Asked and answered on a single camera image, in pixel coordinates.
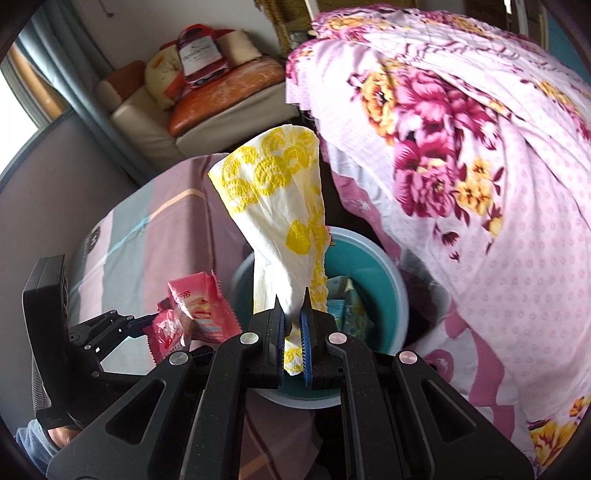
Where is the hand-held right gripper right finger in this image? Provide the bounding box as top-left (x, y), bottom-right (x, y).
top-left (300, 286), bottom-right (536, 480)

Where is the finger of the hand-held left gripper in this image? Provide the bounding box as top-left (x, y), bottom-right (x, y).
top-left (68, 310), bottom-right (160, 370)

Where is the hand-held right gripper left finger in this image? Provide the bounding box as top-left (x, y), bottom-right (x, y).
top-left (46, 295), bottom-right (287, 480)

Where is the pink snack wrapper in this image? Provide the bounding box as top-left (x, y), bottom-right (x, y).
top-left (143, 270), bottom-right (243, 365)

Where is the teal round trash bin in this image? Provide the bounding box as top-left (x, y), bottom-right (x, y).
top-left (228, 226), bottom-right (411, 411)

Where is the yellow patterned paper napkin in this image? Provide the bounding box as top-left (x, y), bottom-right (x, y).
top-left (208, 126), bottom-right (331, 377)

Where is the person's left forearm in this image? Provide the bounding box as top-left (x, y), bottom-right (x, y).
top-left (16, 422), bottom-right (84, 467)

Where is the plaid bed sheet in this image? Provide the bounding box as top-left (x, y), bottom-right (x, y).
top-left (65, 152), bottom-right (324, 462)

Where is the beige leather sofa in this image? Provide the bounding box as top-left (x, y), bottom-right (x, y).
top-left (96, 28), bottom-right (301, 169)

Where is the orange seat cushion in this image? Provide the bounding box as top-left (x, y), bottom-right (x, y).
top-left (167, 58), bottom-right (284, 137)

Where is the cream cartoon pillow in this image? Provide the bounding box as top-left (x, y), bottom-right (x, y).
top-left (145, 46), bottom-right (185, 109)

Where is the pink floral quilt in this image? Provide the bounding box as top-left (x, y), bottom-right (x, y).
top-left (285, 4), bottom-right (591, 472)

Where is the red gift bag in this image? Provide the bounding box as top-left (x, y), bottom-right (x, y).
top-left (173, 25), bottom-right (236, 88)

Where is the plain beige pillow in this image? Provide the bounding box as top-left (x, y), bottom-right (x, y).
top-left (217, 28), bottom-right (264, 65)

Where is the yellow patterned hanging cloth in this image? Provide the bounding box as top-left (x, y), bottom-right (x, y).
top-left (256, 0), bottom-right (319, 51)

